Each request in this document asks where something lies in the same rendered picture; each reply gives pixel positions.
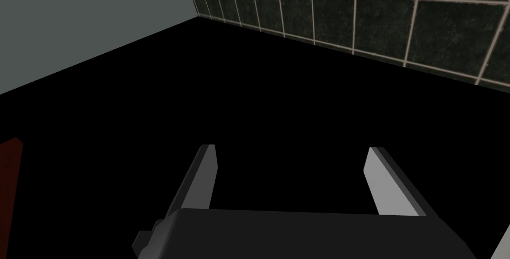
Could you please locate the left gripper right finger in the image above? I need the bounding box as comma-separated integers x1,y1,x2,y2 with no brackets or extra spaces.
363,146,427,217

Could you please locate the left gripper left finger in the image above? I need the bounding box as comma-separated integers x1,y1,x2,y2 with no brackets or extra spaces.
165,144,218,218

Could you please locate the dark red flat object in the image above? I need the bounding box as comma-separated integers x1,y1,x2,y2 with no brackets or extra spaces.
0,137,24,248

